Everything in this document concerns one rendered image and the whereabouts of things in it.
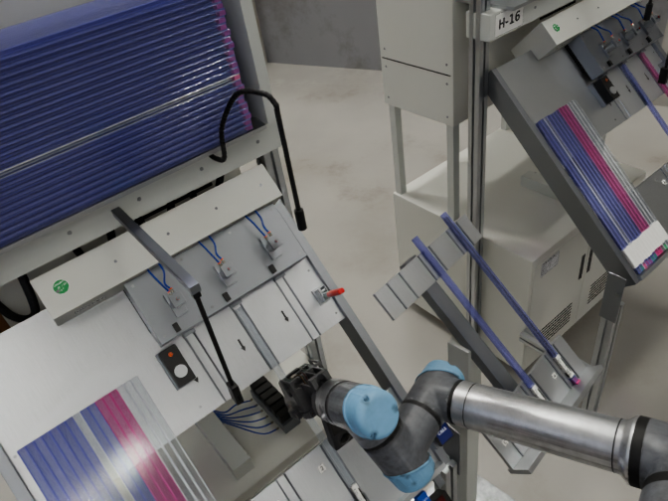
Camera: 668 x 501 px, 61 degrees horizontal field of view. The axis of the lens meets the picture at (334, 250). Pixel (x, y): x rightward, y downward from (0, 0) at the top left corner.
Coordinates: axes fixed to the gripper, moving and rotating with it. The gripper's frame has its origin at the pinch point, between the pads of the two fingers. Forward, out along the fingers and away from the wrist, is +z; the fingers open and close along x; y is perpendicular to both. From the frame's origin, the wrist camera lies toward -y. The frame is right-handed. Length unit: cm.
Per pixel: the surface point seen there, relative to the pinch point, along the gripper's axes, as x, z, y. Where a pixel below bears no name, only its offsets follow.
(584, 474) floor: -80, 30, -93
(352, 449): -4.2, -2.1, -16.1
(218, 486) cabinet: 19.3, 30.7, -17.4
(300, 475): 7.5, -1.5, -13.5
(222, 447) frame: 13.7, 32.4, -10.8
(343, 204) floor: -132, 184, 13
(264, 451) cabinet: 5.7, 30.4, -17.6
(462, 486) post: -40, 34, -66
